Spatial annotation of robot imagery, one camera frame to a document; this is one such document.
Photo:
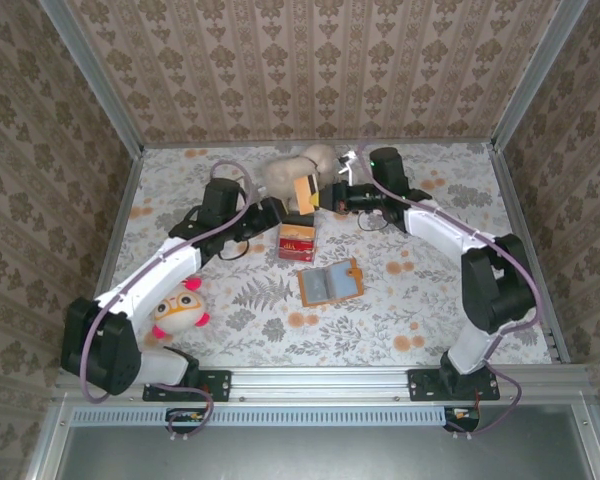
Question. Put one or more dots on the gold card with dark stripe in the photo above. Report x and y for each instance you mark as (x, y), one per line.
(305, 200)

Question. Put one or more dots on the red box with brown lid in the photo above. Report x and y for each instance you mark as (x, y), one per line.
(300, 220)

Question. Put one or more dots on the orange leather card holder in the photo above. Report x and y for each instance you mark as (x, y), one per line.
(352, 292)

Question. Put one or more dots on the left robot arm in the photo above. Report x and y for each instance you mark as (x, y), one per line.
(145, 272)

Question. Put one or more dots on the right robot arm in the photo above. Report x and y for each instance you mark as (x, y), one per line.
(440, 227)

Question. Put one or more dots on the red card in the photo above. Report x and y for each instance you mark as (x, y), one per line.
(295, 250)

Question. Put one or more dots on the beige plush dog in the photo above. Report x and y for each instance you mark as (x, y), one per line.
(280, 175)

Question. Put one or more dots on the round plush toy with glasses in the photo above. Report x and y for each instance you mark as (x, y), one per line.
(180, 310)

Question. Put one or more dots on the floral table cover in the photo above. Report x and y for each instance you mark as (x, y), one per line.
(330, 330)

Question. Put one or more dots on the grey metal panel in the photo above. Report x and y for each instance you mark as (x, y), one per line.
(305, 455)

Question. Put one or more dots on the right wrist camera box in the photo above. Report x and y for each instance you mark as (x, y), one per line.
(346, 162)

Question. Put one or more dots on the aluminium side rail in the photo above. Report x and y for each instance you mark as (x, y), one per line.
(518, 215)
(111, 250)

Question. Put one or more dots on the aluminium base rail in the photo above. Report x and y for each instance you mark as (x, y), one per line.
(320, 382)

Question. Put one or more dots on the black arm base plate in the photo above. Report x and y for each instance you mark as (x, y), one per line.
(217, 385)
(422, 385)

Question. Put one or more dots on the aluminium corner post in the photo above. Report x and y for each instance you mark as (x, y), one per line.
(536, 75)
(97, 75)

